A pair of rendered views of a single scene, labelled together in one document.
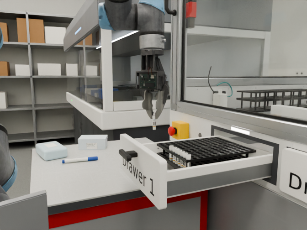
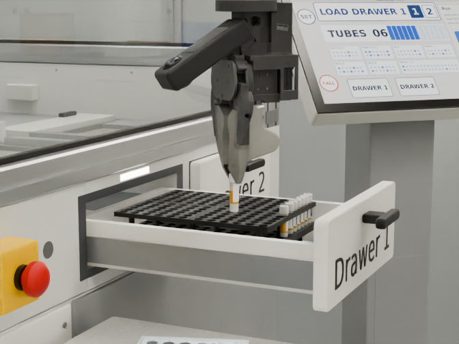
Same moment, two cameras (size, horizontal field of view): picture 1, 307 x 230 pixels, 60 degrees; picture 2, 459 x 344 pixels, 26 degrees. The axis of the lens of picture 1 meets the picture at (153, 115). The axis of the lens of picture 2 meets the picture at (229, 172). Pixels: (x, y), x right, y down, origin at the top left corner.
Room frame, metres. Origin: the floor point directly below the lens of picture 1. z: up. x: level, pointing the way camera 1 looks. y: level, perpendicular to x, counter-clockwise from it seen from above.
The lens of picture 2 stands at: (1.62, 0.86, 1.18)
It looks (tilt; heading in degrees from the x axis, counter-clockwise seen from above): 10 degrees down; 228
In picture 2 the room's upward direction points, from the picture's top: straight up
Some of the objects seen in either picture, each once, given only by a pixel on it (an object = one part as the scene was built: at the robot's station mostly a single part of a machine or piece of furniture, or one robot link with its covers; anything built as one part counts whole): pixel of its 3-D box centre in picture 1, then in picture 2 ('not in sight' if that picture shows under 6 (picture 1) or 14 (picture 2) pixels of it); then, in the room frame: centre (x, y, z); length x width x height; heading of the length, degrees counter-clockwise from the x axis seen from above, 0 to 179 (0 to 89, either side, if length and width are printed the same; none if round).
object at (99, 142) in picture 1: (93, 142); not in sight; (1.24, 0.29, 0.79); 0.13 x 0.09 x 0.05; 94
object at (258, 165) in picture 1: (206, 158); (211, 232); (0.75, -0.15, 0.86); 0.40 x 0.26 x 0.06; 114
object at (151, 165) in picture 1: (139, 164); (357, 240); (0.67, 0.04, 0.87); 0.29 x 0.02 x 0.11; 24
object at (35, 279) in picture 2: (172, 131); (31, 278); (1.08, -0.08, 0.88); 0.04 x 0.03 x 0.04; 24
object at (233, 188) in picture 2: (154, 122); (233, 192); (0.84, 0.00, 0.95); 0.01 x 0.01 x 0.05
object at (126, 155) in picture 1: (129, 154); (378, 218); (0.66, 0.06, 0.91); 0.07 x 0.04 x 0.01; 24
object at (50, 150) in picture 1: (51, 149); not in sight; (1.12, 0.44, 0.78); 0.15 x 0.10 x 0.04; 37
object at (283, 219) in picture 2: (172, 151); (286, 215); (0.71, -0.05, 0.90); 0.18 x 0.02 x 0.01; 24
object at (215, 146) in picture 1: (203, 157); (217, 228); (0.75, -0.15, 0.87); 0.22 x 0.18 x 0.06; 114
